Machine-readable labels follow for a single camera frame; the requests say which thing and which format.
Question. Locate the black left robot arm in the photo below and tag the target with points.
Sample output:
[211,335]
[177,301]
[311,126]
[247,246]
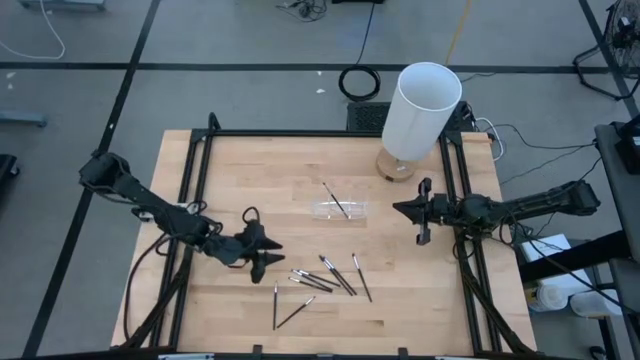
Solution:
[145,197]

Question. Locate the white box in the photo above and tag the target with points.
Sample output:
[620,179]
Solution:
[545,247]

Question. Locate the black device on side table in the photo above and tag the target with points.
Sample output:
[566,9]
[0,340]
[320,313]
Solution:
[631,150]

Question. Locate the black vented box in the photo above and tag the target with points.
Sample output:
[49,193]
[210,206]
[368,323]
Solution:
[367,117]

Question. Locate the grey metal bar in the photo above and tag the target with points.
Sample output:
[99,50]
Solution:
[22,119]

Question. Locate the white table lamp wooden base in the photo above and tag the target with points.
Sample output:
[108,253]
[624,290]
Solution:
[420,120]

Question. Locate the black floor fan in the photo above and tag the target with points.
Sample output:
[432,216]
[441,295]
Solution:
[624,35]

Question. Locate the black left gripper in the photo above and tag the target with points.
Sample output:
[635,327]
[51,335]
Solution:
[247,247]

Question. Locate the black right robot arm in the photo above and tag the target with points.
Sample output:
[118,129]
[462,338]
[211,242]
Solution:
[540,202]

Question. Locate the grey side table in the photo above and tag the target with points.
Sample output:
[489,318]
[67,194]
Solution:
[615,190]

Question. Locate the grey metal base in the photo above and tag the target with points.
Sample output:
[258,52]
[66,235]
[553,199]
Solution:
[62,4]

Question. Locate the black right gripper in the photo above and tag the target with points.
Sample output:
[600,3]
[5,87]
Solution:
[440,208]

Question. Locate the white paper roll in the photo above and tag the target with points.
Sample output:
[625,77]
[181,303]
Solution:
[595,303]
[552,297]

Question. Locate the clear plastic container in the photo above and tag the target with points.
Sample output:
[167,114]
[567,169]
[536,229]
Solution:
[325,212]

